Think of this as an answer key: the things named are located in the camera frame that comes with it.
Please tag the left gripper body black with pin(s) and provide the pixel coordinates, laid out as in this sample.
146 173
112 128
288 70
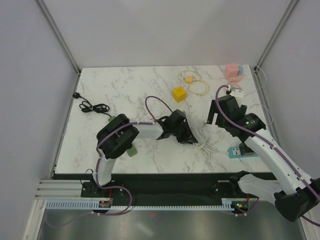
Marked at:
176 129

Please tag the green power strip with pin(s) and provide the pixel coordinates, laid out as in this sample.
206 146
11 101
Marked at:
122 140

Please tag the small orange charger plug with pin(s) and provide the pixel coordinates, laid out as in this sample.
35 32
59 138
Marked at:
189 79

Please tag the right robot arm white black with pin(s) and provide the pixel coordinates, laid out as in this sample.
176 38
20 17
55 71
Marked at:
294 192

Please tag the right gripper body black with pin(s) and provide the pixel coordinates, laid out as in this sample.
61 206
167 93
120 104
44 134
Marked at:
221 122

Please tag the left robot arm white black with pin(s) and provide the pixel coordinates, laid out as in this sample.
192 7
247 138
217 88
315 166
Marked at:
102 174

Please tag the pink cube socket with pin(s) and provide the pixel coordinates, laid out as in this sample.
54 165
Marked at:
231 70

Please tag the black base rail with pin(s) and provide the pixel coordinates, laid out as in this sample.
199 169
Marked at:
178 189

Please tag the blue plug adapter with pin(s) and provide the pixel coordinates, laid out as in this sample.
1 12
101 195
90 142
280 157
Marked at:
240 70

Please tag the teal power strip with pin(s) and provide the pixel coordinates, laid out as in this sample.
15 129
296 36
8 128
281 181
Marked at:
235 153

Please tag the white slotted cable duct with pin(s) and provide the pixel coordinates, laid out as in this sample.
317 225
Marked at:
97 205

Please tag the yellow cube socket adapter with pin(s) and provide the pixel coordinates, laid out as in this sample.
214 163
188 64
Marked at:
179 94

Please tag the pink round socket base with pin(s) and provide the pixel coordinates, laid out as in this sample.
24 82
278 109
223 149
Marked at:
236 79

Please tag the black cube adapter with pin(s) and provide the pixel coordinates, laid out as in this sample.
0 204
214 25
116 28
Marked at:
245 150

